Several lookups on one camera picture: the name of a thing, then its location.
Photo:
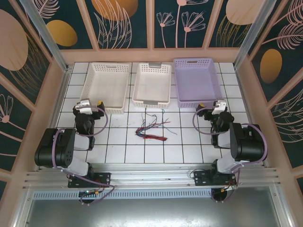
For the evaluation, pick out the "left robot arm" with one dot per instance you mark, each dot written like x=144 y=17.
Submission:
x=52 y=146

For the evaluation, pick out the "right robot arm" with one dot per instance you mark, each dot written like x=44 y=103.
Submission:
x=248 y=144

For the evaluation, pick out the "large white perforated basket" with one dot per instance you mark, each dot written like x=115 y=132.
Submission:
x=106 y=82

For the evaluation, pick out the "purple perforated basket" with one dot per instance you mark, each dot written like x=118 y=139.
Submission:
x=196 y=82

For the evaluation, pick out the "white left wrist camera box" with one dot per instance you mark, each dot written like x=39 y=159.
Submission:
x=85 y=106

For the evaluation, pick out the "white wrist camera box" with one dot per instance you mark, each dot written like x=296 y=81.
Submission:
x=85 y=106
x=219 y=107

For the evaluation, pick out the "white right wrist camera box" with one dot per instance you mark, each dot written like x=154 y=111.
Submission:
x=219 y=107

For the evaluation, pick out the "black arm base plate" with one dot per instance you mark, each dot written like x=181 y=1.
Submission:
x=201 y=178
x=101 y=179

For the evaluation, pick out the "aluminium corner post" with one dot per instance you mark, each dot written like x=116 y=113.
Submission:
x=248 y=35
x=50 y=40

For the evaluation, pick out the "wide aluminium base rail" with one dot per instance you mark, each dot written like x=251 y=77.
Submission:
x=151 y=176

